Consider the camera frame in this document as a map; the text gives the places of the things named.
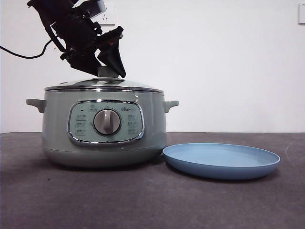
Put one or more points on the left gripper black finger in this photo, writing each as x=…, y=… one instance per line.
x=83, y=64
x=114, y=59

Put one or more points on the glass lid with green knob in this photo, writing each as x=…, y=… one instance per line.
x=133, y=86

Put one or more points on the pale green electric steamer pot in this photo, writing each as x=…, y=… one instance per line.
x=59, y=133

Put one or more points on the white wall switch plate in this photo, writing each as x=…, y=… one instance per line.
x=302, y=14

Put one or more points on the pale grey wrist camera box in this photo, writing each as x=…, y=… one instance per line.
x=98, y=8

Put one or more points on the blue round plate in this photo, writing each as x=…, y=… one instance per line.
x=221, y=167

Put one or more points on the white wall power socket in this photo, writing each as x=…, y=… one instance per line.
x=110, y=19

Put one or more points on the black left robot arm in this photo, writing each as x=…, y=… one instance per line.
x=47, y=7

